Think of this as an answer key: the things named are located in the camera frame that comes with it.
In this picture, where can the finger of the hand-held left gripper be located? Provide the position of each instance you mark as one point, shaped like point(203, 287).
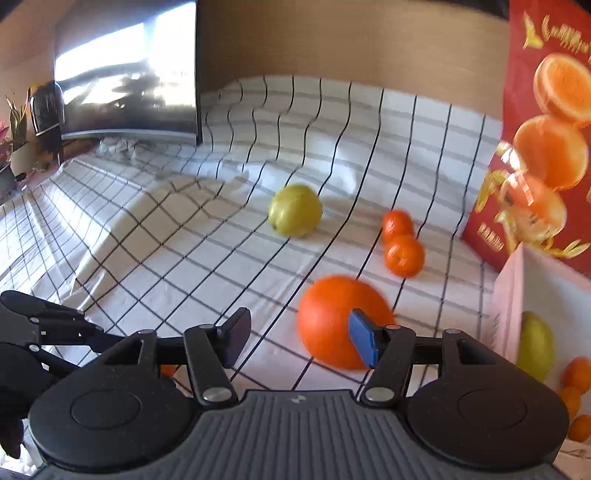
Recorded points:
point(60, 325)
point(55, 357)

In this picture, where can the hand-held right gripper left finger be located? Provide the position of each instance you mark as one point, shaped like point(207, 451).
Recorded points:
point(235, 337)

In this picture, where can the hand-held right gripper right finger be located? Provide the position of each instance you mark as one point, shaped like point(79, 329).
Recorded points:
point(364, 337)

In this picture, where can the large orange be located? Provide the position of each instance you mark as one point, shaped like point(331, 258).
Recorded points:
point(328, 318)

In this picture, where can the small tangerine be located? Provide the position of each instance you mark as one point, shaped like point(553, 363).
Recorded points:
point(397, 224)
point(405, 256)

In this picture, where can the pink cardboard box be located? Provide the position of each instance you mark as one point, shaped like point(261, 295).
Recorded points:
point(508, 295)

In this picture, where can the green lime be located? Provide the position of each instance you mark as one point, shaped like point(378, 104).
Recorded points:
point(535, 346)

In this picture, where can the white black checked tablecloth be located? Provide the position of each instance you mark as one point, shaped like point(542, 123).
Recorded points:
point(184, 230)

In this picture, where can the potted plant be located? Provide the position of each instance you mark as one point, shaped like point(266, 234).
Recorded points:
point(18, 138)

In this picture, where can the dark rounded object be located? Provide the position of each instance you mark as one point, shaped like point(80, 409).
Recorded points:
point(46, 110)

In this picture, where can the black monitor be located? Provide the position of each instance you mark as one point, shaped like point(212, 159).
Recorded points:
point(129, 69)

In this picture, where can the red snack bag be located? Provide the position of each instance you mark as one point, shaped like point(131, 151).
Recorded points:
point(517, 46)

